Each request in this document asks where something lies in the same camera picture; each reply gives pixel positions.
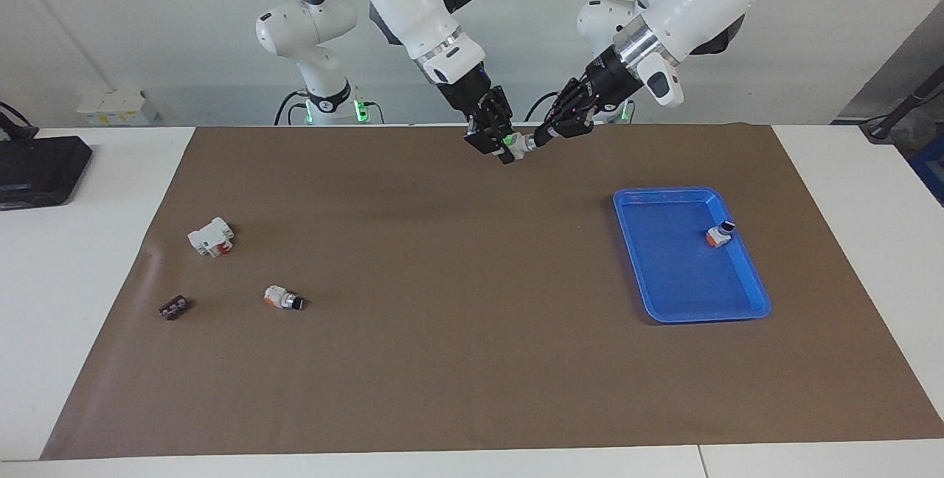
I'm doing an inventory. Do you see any black base cable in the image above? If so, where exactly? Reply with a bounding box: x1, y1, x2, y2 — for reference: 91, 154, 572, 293
274, 89, 307, 126
524, 91, 561, 123

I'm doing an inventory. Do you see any black tripod stand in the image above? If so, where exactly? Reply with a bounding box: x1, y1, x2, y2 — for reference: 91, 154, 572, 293
859, 65, 944, 143

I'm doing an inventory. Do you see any black right base cable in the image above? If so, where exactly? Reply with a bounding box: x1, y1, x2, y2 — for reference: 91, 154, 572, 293
274, 89, 307, 126

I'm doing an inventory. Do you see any black clamp with cable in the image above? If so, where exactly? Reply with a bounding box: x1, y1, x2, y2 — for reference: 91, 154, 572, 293
0, 102, 38, 142

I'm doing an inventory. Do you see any white black-knob selector switch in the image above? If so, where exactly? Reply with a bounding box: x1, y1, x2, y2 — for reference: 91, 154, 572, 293
263, 285, 305, 311

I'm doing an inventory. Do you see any white wall socket box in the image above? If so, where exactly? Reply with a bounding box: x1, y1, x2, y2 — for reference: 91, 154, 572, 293
77, 90, 160, 127

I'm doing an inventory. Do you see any blue frame object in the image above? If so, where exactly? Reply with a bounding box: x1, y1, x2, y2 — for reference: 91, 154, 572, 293
909, 131, 944, 207

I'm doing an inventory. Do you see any black flat box device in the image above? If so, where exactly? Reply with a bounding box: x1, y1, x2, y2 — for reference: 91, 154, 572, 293
0, 136, 94, 210

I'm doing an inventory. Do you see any white circuit breaker red lever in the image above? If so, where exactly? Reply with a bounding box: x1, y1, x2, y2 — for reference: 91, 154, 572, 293
187, 217, 235, 258

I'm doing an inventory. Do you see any brown paper table mat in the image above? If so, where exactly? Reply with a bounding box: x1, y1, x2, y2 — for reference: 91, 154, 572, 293
41, 122, 944, 460

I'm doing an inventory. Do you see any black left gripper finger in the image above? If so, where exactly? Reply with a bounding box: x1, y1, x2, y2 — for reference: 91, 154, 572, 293
546, 78, 594, 136
532, 113, 594, 148

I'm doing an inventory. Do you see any black left base cable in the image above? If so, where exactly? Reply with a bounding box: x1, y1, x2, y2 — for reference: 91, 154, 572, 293
524, 91, 561, 123

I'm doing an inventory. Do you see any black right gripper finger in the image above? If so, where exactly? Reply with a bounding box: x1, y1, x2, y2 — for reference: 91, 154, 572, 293
497, 119, 518, 165
465, 118, 496, 156

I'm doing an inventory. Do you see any blue plastic tray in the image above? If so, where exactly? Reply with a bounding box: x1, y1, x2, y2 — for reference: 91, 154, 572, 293
613, 187, 772, 324

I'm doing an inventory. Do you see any green-capped push button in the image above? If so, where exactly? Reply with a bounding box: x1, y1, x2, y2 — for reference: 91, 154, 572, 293
501, 133, 539, 162

